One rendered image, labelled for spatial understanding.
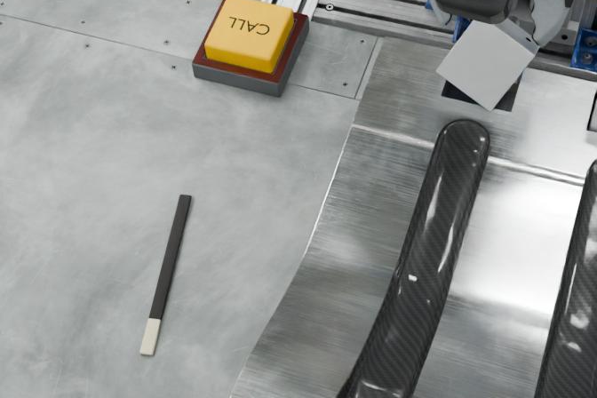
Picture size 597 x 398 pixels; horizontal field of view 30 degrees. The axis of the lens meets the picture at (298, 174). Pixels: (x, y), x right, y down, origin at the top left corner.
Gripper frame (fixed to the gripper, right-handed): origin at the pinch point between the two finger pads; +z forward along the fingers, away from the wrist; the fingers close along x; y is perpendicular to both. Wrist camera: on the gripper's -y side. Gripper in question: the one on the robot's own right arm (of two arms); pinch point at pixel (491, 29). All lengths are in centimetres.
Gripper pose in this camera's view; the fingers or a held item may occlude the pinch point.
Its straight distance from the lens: 80.8
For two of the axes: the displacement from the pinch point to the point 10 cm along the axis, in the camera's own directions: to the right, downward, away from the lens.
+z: 0.5, 5.4, 8.4
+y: 3.2, -8.0, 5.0
